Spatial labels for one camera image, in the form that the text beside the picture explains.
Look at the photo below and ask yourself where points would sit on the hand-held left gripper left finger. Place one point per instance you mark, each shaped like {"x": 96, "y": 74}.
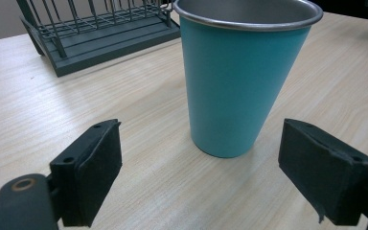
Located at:
{"x": 91, "y": 172}

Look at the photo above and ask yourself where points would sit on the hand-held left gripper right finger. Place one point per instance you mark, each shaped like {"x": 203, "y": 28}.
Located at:
{"x": 322, "y": 172}

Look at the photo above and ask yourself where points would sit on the teal metal cup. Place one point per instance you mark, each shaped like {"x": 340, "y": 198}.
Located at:
{"x": 233, "y": 89}

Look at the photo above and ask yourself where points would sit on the dark green dish rack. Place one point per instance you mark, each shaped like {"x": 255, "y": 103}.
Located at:
{"x": 108, "y": 38}

